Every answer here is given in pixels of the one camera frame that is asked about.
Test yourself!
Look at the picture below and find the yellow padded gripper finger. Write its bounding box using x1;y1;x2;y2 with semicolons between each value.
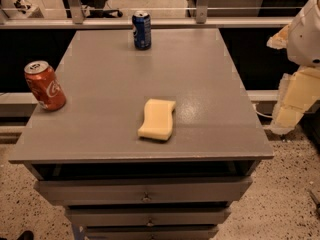
267;25;290;50
270;66;320;135

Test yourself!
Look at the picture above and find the yellow sponge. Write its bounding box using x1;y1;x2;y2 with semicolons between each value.
138;99;176;141

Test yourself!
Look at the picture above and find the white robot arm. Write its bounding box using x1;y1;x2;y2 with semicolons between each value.
267;0;320;135

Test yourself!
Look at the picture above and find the blue pepsi can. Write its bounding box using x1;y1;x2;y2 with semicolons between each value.
132;10;151;50

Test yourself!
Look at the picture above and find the red coca-cola can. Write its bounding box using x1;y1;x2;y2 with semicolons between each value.
24;60;66;111

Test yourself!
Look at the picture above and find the metal window railing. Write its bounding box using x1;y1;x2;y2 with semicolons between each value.
1;0;301;29

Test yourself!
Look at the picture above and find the grey drawer cabinet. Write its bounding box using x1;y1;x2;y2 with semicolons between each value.
10;29;272;240

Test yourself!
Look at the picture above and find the white cable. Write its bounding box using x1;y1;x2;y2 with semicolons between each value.
253;103;274;120

